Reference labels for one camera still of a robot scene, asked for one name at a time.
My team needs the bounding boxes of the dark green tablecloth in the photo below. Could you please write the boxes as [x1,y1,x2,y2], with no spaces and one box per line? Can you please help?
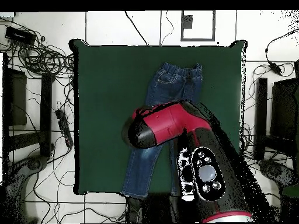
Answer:
[68,38,248,195]

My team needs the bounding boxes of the blue denim jeans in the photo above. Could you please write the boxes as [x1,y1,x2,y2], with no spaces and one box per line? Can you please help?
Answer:
[120,61,203,200]

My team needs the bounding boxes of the small dark square box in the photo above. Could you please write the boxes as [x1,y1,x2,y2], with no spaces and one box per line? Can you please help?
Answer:
[183,15,194,29]

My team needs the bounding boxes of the black power strip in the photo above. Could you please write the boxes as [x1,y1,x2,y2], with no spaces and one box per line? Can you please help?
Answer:
[55,108,74,148]

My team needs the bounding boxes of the black electronics box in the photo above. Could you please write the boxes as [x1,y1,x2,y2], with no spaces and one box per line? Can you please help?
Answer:
[5,26,37,46]

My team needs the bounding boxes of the grey stand base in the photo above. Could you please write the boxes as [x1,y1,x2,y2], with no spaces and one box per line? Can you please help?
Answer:
[4,155,51,223]
[258,159,298,188]

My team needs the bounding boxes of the tangled black cables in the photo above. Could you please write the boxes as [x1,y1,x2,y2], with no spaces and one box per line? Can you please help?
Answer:
[0,17,75,81]

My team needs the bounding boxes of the grey square frame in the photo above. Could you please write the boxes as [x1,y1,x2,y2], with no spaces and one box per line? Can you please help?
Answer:
[180,10,216,42]

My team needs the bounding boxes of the black metal stand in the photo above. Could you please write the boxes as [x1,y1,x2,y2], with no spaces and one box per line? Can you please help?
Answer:
[254,78,299,162]
[2,52,55,162]

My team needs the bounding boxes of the black cable with adapter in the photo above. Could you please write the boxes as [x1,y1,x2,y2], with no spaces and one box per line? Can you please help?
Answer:
[265,29,299,76]

